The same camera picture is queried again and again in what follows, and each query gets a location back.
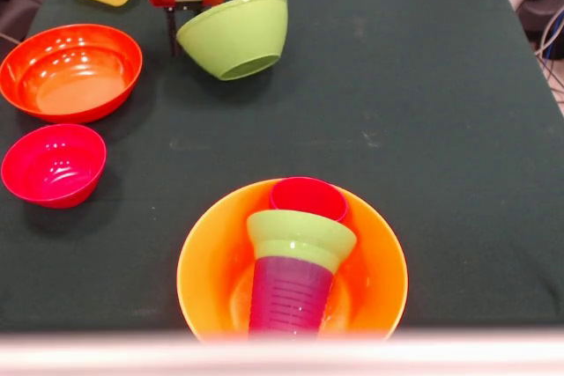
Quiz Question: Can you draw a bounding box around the large green bowl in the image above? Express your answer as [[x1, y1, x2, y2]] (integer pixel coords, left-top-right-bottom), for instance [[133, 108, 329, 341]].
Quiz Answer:
[[175, 0, 289, 82]]

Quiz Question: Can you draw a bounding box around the small pink bowl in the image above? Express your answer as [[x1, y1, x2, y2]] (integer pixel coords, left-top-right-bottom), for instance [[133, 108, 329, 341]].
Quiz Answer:
[[0, 123, 108, 210]]

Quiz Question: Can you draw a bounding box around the pink cup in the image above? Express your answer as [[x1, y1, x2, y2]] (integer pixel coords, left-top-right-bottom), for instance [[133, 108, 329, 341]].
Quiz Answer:
[[269, 176, 350, 224]]

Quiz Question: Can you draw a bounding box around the large orange bowl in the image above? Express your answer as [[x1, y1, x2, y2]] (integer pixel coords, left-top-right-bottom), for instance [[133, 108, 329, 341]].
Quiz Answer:
[[176, 177, 409, 344]]

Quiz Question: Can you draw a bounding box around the small green bowl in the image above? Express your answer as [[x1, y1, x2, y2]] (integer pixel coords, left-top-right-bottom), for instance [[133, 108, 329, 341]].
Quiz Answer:
[[245, 210, 357, 275]]

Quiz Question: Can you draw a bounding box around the purple cup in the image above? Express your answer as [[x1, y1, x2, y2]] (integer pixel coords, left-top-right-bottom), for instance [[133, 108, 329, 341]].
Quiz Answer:
[[249, 255, 335, 343]]

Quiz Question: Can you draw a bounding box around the wide red-orange bowl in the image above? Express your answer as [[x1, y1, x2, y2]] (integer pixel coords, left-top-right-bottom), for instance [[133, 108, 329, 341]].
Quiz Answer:
[[0, 23, 144, 124]]

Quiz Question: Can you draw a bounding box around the dark green tablecloth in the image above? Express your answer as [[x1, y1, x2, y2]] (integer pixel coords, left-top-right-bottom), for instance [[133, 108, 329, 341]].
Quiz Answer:
[[0, 0, 564, 333]]

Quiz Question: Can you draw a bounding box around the tangle of cables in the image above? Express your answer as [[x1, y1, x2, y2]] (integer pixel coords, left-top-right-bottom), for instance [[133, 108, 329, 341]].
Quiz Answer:
[[534, 9, 564, 104]]

